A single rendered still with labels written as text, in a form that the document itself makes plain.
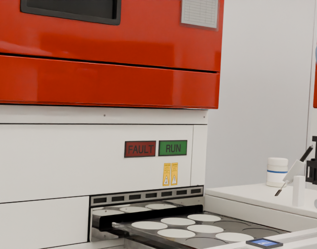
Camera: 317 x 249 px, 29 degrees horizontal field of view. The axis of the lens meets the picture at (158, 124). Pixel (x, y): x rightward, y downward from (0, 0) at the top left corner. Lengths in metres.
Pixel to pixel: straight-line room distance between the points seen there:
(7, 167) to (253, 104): 3.10
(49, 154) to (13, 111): 0.15
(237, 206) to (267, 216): 0.12
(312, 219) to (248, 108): 2.74
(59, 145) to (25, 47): 0.29
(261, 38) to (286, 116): 0.65
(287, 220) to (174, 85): 0.50
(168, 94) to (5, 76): 0.52
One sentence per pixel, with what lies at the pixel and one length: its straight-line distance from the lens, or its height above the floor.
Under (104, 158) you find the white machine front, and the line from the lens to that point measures 1.74.
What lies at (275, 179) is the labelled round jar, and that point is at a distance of 2.15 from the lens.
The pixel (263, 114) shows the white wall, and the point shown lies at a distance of 4.58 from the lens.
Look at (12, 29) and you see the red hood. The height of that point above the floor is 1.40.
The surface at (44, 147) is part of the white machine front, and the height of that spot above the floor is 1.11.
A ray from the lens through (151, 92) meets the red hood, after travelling 1.76.
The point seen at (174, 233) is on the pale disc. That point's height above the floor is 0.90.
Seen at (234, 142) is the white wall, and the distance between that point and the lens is 4.36.
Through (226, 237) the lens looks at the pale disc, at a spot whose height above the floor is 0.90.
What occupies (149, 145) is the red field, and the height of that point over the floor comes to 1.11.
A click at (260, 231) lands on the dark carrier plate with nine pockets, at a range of 1.76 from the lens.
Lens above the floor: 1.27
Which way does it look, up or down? 3 degrees down
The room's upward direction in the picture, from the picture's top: 3 degrees clockwise
